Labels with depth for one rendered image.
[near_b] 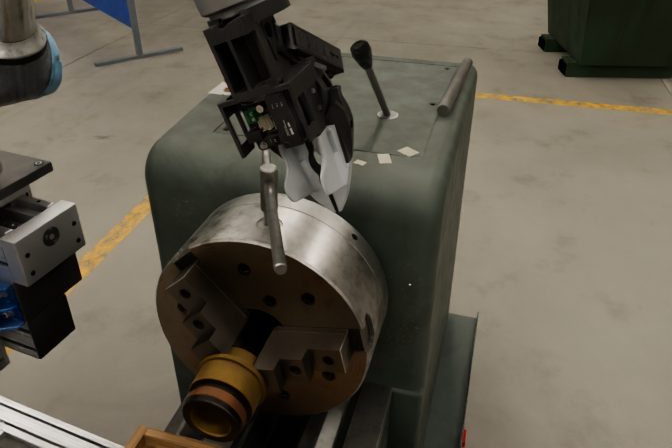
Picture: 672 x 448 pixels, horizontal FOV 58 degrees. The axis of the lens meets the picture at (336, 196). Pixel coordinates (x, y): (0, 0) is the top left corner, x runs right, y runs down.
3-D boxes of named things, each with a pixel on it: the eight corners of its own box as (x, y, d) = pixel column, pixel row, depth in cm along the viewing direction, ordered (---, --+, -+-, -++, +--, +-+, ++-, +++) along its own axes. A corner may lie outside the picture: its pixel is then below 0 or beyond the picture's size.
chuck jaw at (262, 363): (281, 307, 83) (364, 310, 79) (290, 335, 85) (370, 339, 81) (249, 365, 74) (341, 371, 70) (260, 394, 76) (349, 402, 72)
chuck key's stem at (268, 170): (261, 237, 81) (259, 162, 74) (277, 236, 81) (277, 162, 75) (261, 247, 79) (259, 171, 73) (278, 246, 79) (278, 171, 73)
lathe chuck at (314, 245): (192, 345, 102) (177, 184, 85) (373, 393, 95) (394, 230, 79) (165, 384, 94) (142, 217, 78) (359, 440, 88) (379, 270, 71)
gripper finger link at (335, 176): (324, 235, 56) (286, 148, 53) (341, 204, 61) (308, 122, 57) (354, 230, 55) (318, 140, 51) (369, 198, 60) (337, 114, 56)
